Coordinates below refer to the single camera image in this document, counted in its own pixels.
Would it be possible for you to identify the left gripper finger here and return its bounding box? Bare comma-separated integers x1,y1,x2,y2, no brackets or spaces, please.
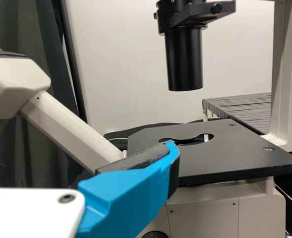
75,140,181,238

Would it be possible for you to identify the cream microscope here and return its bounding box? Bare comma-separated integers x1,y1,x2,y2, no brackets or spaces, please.
0,0,292,238

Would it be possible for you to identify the black platform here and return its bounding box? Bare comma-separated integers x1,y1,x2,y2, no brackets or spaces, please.
201,92,273,136

